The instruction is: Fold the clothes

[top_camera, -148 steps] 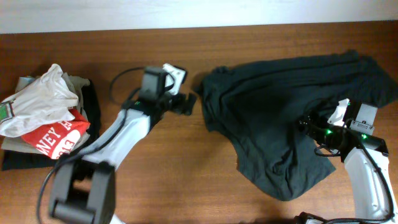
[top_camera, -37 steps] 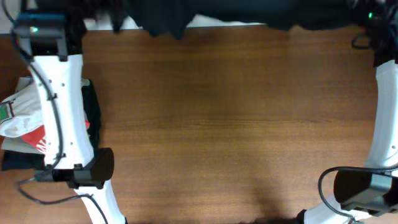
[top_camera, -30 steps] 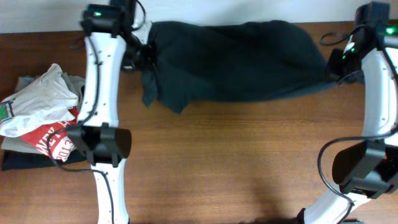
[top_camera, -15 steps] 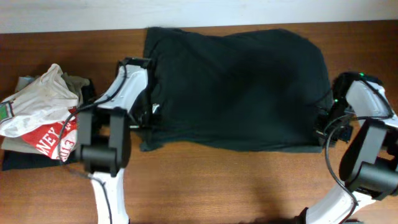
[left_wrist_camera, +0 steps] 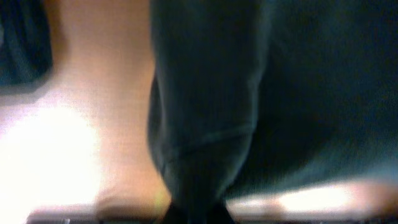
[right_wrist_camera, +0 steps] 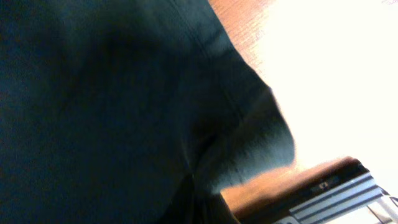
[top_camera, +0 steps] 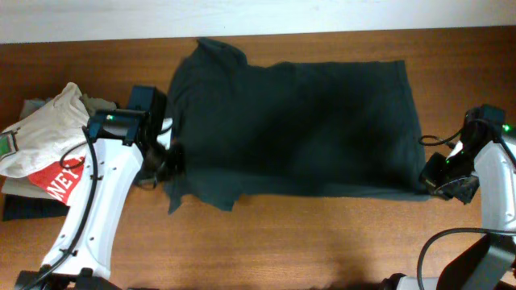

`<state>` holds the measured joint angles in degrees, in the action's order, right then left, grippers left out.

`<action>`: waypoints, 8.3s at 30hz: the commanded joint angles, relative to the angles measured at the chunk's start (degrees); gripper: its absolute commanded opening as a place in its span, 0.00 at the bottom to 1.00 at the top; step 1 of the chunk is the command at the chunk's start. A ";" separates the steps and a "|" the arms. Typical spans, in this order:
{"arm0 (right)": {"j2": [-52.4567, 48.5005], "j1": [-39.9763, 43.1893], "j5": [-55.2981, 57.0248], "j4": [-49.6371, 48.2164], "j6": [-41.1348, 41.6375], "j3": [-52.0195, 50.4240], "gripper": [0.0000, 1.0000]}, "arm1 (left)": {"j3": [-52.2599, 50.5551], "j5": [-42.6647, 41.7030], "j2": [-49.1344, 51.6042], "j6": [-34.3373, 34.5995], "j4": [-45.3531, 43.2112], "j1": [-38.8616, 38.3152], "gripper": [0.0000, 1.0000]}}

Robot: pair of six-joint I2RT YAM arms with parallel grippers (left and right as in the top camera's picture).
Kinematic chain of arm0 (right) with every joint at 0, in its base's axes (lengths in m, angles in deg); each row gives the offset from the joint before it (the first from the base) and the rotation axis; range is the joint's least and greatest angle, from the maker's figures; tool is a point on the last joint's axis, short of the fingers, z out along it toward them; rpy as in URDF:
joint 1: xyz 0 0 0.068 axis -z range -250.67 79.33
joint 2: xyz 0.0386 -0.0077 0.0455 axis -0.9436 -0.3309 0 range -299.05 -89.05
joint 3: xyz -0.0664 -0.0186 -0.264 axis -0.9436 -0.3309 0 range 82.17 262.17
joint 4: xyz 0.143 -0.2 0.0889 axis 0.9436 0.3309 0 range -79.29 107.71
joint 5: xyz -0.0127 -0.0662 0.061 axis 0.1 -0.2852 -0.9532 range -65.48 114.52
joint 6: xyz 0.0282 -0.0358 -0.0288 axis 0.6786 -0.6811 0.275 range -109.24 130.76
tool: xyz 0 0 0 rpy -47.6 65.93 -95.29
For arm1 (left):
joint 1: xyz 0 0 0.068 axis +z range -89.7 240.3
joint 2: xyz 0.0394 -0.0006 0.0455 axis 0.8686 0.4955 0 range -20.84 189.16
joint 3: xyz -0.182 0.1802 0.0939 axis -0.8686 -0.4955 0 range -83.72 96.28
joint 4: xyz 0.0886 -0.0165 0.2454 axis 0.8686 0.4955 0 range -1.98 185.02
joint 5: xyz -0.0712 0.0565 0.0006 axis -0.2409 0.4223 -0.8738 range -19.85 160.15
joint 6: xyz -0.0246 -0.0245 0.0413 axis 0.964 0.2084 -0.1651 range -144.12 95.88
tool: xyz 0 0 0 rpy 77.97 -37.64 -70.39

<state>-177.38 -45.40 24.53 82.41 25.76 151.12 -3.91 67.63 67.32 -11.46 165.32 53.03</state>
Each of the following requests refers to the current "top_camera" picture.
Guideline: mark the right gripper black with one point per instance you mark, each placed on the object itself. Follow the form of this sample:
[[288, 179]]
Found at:
[[429, 174]]

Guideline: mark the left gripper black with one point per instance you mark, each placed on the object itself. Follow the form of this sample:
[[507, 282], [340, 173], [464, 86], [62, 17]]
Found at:
[[176, 169]]

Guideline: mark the dark green t-shirt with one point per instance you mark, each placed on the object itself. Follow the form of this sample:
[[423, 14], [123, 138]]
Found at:
[[333, 129]]

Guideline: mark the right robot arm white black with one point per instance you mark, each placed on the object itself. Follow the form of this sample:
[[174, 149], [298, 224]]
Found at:
[[482, 161]]

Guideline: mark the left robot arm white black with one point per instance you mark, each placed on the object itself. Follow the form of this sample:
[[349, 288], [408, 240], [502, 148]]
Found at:
[[121, 147]]

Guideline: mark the black folded garment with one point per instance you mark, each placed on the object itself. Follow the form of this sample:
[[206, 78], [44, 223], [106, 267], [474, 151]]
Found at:
[[19, 208]]

